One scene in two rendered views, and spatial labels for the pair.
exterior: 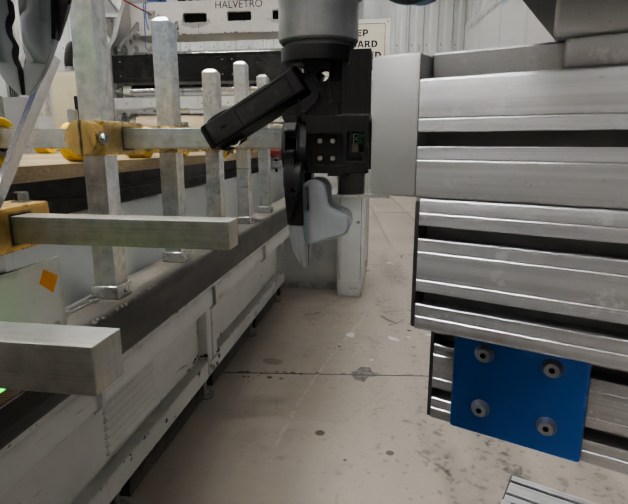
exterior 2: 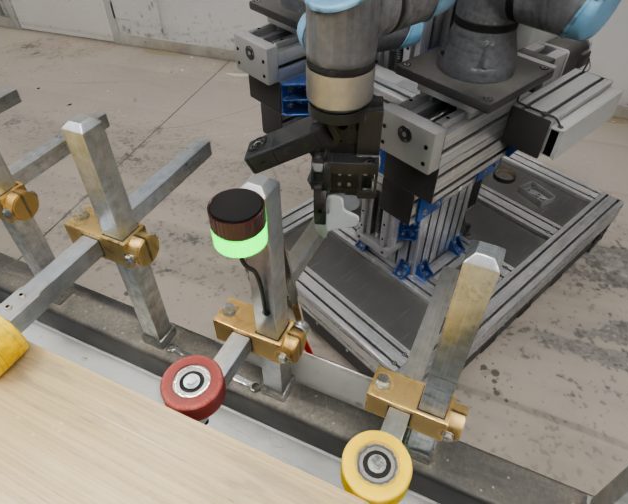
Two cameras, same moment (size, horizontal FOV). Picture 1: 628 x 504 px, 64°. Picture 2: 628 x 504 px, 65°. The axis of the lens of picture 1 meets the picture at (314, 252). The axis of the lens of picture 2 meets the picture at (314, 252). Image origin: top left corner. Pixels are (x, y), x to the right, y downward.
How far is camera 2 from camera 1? 0.99 m
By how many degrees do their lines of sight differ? 70
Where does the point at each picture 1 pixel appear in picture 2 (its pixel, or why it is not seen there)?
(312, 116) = not seen: hidden behind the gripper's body
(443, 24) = not seen: outside the picture
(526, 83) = (465, 127)
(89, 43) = (114, 171)
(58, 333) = (447, 279)
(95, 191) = (145, 280)
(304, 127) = not seen: hidden behind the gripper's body
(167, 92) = not seen: outside the picture
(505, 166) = (458, 149)
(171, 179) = (35, 234)
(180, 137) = (159, 193)
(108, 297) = (171, 337)
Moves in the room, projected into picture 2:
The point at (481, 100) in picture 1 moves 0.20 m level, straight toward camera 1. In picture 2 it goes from (456, 135) to (565, 169)
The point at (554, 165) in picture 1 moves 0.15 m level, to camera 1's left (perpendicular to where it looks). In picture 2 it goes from (466, 144) to (460, 188)
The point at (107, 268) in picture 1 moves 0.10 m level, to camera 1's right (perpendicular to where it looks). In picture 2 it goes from (164, 321) to (189, 281)
